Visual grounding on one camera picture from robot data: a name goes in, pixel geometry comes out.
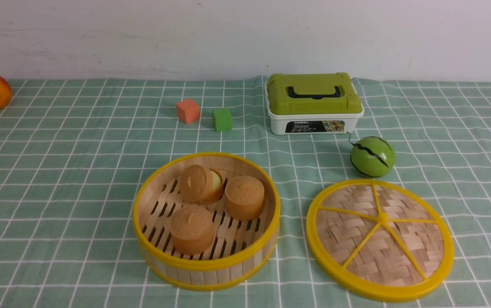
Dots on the brown bun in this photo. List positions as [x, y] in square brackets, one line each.
[191, 228]
[244, 198]
[201, 185]

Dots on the green checkered tablecloth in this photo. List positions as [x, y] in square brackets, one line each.
[73, 153]

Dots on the green toy watermelon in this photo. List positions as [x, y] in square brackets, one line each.
[372, 156]

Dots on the yellow bamboo steamer lid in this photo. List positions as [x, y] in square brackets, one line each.
[378, 240]

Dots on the brown bun front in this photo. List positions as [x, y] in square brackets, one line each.
[191, 228]

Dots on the green foam cube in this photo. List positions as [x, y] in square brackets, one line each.
[222, 119]

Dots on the orange foam cube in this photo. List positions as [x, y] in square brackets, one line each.
[188, 111]

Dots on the brown bun back right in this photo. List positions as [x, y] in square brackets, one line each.
[244, 198]

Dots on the yellow bamboo steamer basket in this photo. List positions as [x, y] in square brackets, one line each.
[239, 249]

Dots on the green lidded white toolbox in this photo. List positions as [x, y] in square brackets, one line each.
[312, 103]

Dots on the brown bun back left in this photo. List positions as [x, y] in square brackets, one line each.
[201, 185]

